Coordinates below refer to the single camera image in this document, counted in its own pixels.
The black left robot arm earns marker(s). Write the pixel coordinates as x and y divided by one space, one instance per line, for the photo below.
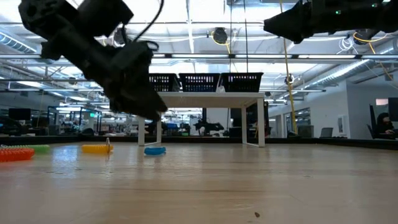
46 18

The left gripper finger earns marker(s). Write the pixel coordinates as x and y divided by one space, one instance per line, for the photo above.
136 99

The green spiral coil band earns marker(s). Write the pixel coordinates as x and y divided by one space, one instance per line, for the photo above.
40 148

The person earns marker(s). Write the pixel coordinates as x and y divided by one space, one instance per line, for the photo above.
384 124

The white riser shelf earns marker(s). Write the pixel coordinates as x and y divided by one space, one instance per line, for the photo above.
202 99

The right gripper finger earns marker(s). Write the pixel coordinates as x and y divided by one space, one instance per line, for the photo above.
292 23

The small blue background bin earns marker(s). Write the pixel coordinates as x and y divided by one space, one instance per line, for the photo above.
171 126

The yellow-orange spiral coil band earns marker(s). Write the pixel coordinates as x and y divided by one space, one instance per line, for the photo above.
93 149

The lit wall screen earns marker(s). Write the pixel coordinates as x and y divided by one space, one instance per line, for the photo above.
381 102

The white wall box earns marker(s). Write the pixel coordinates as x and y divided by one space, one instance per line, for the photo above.
341 124

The black plastic mesh basket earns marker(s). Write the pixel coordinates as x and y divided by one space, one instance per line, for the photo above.
168 75
199 75
242 75

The grey laptop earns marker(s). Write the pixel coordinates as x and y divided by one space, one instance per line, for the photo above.
326 132

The black aluminium rig frame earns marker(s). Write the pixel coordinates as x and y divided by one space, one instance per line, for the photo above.
342 142

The black background robot arm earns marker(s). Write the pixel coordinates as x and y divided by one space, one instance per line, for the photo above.
208 127

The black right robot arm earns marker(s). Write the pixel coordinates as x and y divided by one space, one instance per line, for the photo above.
373 18

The black computer monitor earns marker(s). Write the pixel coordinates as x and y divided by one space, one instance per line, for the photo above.
19 114
393 109

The red-orange spiral coil band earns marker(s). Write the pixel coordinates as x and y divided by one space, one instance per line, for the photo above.
15 155

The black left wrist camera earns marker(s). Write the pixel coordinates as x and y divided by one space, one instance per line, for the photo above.
136 62

